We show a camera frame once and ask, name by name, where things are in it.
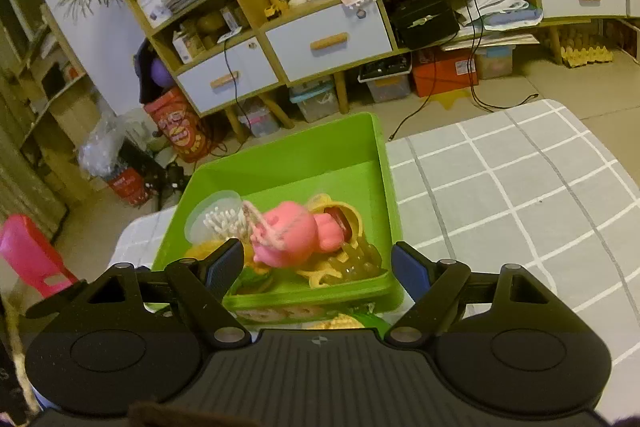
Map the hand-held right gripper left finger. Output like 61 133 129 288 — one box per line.
75 238 251 350

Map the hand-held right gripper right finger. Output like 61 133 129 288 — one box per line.
383 242 552 350

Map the clear cotton swab box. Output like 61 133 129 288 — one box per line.
186 190 249 249

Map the olive toy octopus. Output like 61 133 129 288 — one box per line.
324 239 387 284

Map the pink pig toy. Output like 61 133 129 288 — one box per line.
249 201 347 269

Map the yellow toy pan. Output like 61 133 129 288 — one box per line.
295 193 364 289

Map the toy corn cob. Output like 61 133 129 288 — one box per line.
310 312 389 339

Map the green plastic box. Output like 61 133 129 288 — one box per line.
150 112 405 326

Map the grey checked tablecloth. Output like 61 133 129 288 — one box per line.
114 99 640 410

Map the orange snack bag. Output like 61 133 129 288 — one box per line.
144 88 214 164

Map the clear plastic bag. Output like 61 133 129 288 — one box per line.
77 116 157 208

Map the blue lid storage box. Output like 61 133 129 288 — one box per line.
289 87 337 123

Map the clear storage box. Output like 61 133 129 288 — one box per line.
357 56 414 104

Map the orange cardboard box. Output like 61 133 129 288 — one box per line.
412 49 480 98

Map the red plastic chair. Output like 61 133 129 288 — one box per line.
0 214 81 299

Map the wooden cabinet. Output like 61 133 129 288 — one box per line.
122 0 640 144

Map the black case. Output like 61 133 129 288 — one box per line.
387 0 461 50

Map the wooden shelf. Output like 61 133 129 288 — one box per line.
0 0 91 228

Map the yellow egg carton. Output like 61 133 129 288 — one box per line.
560 44 614 69

